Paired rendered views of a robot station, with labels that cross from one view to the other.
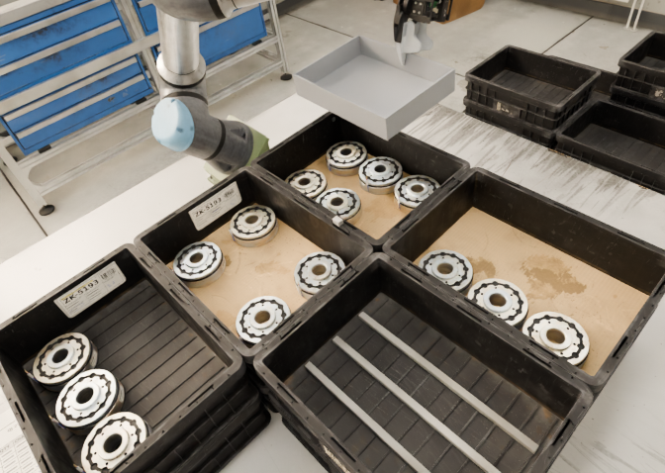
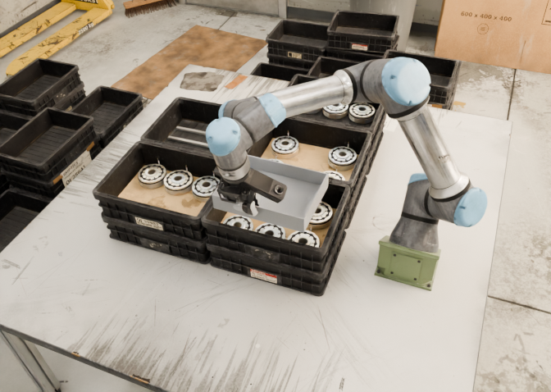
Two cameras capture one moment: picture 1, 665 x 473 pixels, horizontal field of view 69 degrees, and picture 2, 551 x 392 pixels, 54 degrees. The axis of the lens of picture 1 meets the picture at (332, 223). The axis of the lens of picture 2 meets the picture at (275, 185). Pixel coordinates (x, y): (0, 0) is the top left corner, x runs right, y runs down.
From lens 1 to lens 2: 206 cm
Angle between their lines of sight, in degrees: 88
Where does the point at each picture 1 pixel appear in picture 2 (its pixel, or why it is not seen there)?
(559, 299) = (148, 198)
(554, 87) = not seen: outside the picture
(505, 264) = (176, 207)
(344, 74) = (302, 207)
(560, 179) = (140, 344)
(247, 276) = (312, 165)
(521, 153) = (175, 367)
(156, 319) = not seen: hidden behind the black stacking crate
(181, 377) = not seen: hidden behind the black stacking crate
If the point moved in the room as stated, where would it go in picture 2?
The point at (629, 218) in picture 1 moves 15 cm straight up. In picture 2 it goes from (93, 317) to (79, 289)
